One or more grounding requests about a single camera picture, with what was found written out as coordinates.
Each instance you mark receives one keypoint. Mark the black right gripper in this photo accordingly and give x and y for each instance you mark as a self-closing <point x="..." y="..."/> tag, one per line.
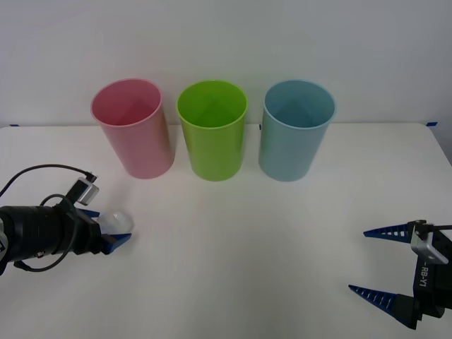
<point x="438" y="282"/>

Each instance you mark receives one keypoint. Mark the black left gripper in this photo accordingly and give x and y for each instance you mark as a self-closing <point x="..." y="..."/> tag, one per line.
<point x="86" y="236"/>

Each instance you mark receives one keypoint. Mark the white paper ball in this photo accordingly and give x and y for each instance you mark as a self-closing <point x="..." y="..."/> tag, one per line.
<point x="118" y="222"/>

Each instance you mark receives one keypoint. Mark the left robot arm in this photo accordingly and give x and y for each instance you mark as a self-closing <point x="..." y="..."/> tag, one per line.
<point x="35" y="233"/>

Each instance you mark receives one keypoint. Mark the pink plastic bin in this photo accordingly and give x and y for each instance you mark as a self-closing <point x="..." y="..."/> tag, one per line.
<point x="141" y="148"/>

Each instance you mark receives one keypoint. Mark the green plastic bin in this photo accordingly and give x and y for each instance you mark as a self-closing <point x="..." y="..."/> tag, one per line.
<point x="215" y="152"/>

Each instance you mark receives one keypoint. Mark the pale blue plastic bin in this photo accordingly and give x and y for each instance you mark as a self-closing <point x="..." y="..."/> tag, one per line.
<point x="289" y="152"/>

